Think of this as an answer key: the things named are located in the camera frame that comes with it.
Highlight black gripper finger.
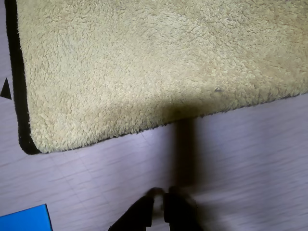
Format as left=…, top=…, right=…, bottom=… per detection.
left=163, top=186, right=201, bottom=231
left=107, top=188, right=161, bottom=231

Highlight beige fluffy towel black trim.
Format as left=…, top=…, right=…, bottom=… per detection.
left=4, top=0, right=308, bottom=156

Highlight blue flat object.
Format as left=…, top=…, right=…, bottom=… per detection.
left=0, top=203, right=54, bottom=231

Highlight black triangle marker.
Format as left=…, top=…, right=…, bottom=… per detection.
left=0, top=77, right=13, bottom=100

